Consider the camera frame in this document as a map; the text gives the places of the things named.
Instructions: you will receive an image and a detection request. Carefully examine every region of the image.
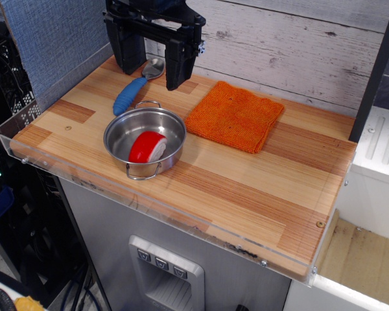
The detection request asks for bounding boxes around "orange folded cloth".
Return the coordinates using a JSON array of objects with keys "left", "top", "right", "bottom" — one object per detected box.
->
[{"left": 185, "top": 81, "right": 285, "bottom": 154}]

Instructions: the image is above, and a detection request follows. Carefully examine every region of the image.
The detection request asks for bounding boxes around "grey toy fridge cabinet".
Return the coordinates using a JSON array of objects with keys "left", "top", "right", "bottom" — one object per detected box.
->
[{"left": 62, "top": 181, "right": 290, "bottom": 310}]

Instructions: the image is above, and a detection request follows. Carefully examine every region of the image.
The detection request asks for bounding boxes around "blue cable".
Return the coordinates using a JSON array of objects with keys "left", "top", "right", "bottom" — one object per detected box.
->
[{"left": 63, "top": 265, "right": 101, "bottom": 311}]

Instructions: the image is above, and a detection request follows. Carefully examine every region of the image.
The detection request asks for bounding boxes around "small steel pot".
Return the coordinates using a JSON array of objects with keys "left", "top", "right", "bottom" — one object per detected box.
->
[{"left": 104, "top": 100, "right": 187, "bottom": 180}]

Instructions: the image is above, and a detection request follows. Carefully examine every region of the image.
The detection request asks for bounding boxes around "red and white toy cheese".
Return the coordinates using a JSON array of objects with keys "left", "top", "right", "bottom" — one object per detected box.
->
[{"left": 128, "top": 131, "right": 167, "bottom": 163}]

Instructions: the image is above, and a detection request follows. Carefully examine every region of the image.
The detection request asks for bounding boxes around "black equipment rack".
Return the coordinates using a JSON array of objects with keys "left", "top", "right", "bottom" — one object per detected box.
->
[{"left": 0, "top": 9, "right": 84, "bottom": 310}]

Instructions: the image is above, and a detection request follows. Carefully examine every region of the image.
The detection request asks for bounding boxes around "clear acrylic table guard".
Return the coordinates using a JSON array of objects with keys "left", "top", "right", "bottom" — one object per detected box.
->
[{"left": 0, "top": 58, "right": 356, "bottom": 284}]

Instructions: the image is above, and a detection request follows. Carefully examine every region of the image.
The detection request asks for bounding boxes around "blue handled metal spoon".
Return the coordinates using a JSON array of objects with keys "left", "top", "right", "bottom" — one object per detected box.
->
[{"left": 113, "top": 58, "right": 165, "bottom": 116}]

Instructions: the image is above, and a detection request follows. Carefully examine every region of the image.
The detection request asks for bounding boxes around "black vertical post right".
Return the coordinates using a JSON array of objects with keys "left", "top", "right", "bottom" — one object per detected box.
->
[{"left": 348, "top": 21, "right": 389, "bottom": 143}]

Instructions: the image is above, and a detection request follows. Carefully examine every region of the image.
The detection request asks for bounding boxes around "blue fabric panel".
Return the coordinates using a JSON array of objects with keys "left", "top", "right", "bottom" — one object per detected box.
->
[{"left": 0, "top": 1, "right": 113, "bottom": 111}]

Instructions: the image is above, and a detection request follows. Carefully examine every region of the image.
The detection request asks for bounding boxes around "white toy sink unit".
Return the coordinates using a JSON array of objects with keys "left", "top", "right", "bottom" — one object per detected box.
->
[{"left": 285, "top": 107, "right": 389, "bottom": 310}]

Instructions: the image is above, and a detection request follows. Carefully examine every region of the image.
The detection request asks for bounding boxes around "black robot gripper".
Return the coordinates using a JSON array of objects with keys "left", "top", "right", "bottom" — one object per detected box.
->
[{"left": 104, "top": 1, "right": 206, "bottom": 91}]

